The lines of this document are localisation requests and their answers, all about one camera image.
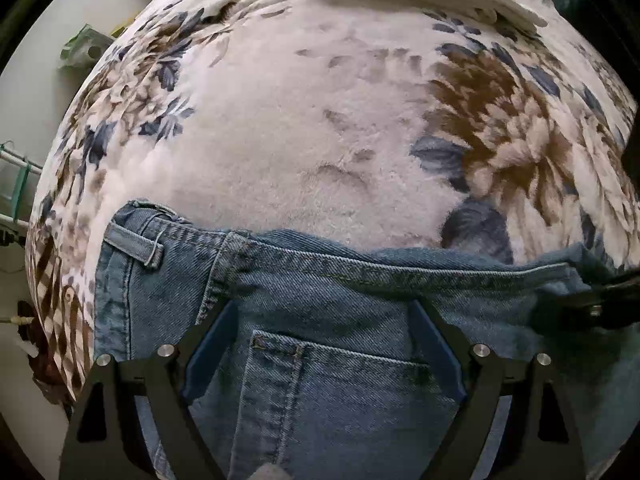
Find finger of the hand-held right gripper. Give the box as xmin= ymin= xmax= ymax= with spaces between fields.
xmin=529 ymin=271 xmax=640 ymax=333

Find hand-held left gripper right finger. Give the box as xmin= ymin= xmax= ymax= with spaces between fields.
xmin=407 ymin=297 xmax=587 ymax=480

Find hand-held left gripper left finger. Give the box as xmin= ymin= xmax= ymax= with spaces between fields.
xmin=59 ymin=299 xmax=240 ymax=480

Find blue denim pants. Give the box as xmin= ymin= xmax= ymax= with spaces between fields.
xmin=92 ymin=199 xmax=640 ymax=480

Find floral plush blanket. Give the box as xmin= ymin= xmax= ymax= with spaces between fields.
xmin=25 ymin=0 xmax=640 ymax=411

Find teal storage rack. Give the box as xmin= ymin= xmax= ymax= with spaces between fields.
xmin=0 ymin=140 xmax=44 ymax=241

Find green plastic bag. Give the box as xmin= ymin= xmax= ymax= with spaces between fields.
xmin=60 ymin=24 xmax=115 ymax=69

